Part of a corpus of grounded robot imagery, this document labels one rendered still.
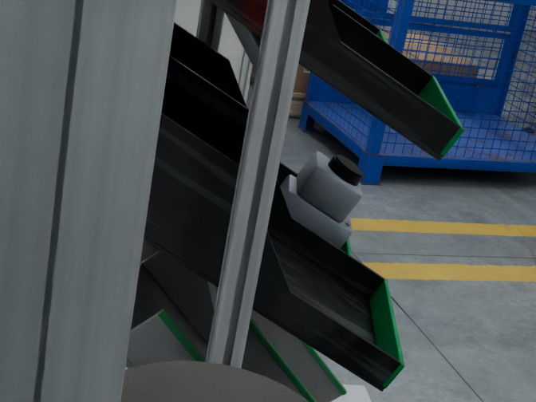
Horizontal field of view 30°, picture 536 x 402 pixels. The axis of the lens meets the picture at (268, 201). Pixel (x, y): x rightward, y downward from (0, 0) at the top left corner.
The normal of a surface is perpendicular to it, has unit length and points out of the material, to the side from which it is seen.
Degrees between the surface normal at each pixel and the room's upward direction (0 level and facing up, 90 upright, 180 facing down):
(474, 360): 0
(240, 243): 90
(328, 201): 90
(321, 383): 90
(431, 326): 0
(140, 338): 90
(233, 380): 0
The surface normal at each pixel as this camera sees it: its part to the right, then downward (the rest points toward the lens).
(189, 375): 0.17, -0.92
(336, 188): -0.03, 0.35
